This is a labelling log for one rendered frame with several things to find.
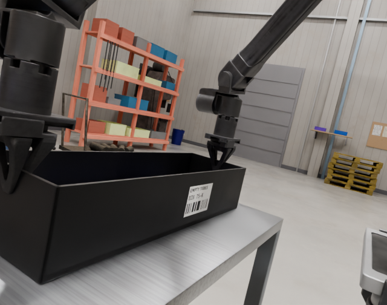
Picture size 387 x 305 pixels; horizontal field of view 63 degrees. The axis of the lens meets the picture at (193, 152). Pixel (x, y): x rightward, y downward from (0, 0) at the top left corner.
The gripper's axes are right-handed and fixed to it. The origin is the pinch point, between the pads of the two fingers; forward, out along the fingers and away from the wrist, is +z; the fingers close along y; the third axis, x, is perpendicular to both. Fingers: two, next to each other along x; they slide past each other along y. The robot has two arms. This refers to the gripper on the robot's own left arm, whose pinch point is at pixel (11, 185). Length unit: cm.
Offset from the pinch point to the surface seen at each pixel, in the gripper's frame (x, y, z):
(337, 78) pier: -109, -985, -222
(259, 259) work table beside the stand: 17, -60, 20
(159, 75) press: -535, -703, -114
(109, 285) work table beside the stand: 13.0, -5.6, 8.8
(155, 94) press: -526, -692, -60
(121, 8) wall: -633, -608, -261
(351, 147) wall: -27, -1020, -34
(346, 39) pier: -113, -983, -337
